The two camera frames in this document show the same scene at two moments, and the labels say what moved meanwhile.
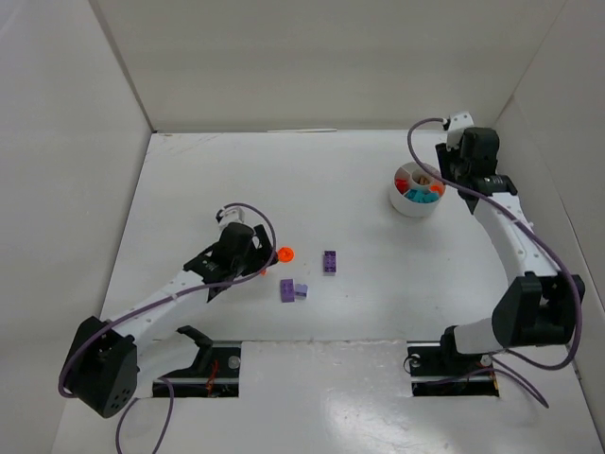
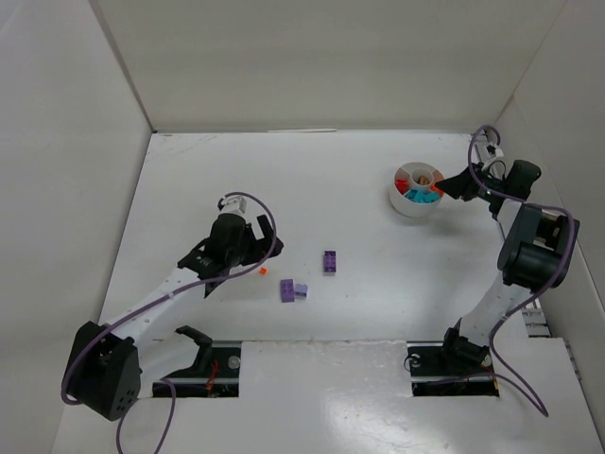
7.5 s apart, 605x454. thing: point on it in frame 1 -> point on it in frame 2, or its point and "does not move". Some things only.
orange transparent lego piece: (285, 254) -> (434, 188)
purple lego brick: (330, 261) does not move
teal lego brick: (421, 197) does not move
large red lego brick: (402, 184) does not move
